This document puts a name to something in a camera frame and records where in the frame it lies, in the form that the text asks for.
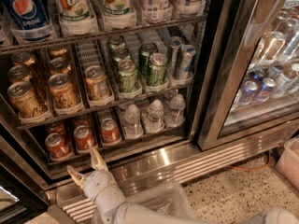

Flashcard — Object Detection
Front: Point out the gold can back left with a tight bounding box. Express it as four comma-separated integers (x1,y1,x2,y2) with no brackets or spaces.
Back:
11,51,37,66

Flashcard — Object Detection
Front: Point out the gold can second row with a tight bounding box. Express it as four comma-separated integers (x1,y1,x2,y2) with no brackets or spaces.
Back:
48,46,67,59
50,57,72,75
49,74,79,109

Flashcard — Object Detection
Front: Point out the water bottle left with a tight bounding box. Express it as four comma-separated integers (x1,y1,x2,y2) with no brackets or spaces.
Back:
123,105,144,139

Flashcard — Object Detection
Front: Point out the slim silver can left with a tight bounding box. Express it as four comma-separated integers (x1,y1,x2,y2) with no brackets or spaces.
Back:
167,36,185,75

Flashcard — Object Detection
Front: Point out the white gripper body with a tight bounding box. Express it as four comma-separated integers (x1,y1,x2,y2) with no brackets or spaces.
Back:
83,170,116,202

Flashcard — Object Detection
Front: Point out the gold can middle left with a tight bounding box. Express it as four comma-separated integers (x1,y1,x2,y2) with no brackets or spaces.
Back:
7,65,32,83

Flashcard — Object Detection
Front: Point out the gold can third row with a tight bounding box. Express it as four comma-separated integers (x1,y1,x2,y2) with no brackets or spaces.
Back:
85,65,111,101

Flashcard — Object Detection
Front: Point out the gold can front second row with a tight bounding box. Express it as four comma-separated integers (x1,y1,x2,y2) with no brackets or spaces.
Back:
49,74,79,109

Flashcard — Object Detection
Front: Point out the white 7up can right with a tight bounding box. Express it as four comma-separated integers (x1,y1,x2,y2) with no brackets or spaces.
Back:
95,0,134,19

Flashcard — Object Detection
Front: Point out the blue pepsi can behind glass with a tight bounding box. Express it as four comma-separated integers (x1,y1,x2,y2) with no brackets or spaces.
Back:
239,80,258,105

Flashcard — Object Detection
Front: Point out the gold can middle second row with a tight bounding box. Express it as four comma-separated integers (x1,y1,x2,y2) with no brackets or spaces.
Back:
50,57,72,75

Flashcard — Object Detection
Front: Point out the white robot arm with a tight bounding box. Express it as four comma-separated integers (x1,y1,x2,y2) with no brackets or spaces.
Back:
67,147,217,224

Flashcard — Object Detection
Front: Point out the slim silver can right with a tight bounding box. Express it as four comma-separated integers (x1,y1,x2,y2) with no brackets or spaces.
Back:
175,44,196,80

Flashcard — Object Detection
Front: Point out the green can right front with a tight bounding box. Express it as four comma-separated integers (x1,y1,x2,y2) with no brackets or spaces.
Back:
147,53,167,87

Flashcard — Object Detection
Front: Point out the water bottle middle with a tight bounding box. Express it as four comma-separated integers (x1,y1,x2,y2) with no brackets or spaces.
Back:
141,100,164,133

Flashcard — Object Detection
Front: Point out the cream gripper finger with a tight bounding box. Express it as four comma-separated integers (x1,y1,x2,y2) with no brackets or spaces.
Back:
90,147,107,171
67,165,86,189

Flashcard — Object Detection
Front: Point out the gold can back second row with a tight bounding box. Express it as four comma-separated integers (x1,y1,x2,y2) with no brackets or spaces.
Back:
48,46,67,59

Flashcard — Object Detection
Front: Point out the green can right back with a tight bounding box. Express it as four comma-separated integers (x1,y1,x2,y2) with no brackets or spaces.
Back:
138,41,158,76

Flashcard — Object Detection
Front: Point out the blue pepsi can top shelf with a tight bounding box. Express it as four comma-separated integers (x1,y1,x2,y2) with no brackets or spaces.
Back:
0,0,50,30

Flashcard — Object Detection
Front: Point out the pink plastic container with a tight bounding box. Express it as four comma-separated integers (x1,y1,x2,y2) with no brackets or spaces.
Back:
276,137,299,189

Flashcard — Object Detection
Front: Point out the clear plastic bin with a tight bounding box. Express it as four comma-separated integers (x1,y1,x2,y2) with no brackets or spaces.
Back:
91,181,199,224

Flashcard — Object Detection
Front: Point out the green can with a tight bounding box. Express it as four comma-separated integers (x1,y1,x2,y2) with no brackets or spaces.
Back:
107,35,126,50
118,59,137,93
112,47,131,63
138,41,158,76
147,53,167,87

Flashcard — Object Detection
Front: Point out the green can middle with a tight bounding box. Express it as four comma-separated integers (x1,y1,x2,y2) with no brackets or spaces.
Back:
112,47,131,63

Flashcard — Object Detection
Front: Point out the gold can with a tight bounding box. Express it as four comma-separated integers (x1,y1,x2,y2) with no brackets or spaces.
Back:
7,65,32,83
7,81,48,119
11,51,37,66

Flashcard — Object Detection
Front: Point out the water bottle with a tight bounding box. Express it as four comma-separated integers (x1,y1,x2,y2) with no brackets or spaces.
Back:
123,105,144,139
141,100,164,133
164,94,186,128

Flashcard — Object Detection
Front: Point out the white 7up can left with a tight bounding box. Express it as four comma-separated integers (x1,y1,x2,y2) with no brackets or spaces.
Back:
54,0,93,35

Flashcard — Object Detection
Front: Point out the slim silver can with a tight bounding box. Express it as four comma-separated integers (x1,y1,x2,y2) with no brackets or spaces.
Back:
175,44,196,80
167,36,185,75

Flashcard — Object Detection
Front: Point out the steel fridge door frame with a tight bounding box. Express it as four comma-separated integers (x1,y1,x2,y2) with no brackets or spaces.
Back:
192,0,298,151

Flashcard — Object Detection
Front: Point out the steel fridge base grille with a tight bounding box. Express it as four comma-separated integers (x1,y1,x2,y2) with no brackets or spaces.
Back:
46,121,299,224

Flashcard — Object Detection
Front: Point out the water bottle right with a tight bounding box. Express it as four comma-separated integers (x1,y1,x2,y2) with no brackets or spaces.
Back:
164,94,186,128

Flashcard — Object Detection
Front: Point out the gold can front left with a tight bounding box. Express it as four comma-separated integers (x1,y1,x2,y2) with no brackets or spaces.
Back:
7,81,48,119

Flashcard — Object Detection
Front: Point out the orange cable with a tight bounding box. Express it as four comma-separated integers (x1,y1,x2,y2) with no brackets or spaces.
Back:
228,151,271,173

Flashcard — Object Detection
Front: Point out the red coke can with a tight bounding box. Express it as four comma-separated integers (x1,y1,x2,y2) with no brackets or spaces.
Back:
100,118,120,144
73,114,92,127
45,133,71,159
46,121,66,135
74,125,96,152

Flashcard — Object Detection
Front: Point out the white 7up can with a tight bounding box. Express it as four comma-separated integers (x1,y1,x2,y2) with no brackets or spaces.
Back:
54,0,93,35
95,0,134,19

